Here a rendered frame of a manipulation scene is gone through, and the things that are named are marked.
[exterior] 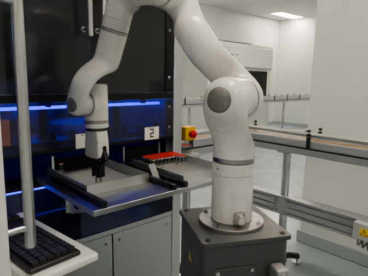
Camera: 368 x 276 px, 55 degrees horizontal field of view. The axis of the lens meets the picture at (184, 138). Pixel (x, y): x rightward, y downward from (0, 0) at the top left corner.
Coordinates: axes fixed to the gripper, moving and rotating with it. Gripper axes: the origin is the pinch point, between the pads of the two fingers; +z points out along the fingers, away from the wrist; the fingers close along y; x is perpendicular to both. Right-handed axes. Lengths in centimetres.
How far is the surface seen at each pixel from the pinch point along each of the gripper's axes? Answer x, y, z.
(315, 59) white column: 189, -18, -50
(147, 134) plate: 36.2, -18.9, -8.0
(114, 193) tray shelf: 0.3, 10.3, 6.2
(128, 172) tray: 17.4, -6.9, 4.8
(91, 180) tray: 1.4, -8.5, 5.5
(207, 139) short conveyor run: 89, -30, 0
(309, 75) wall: 841, -379, -62
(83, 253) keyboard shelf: -21.0, 29.4, 14.3
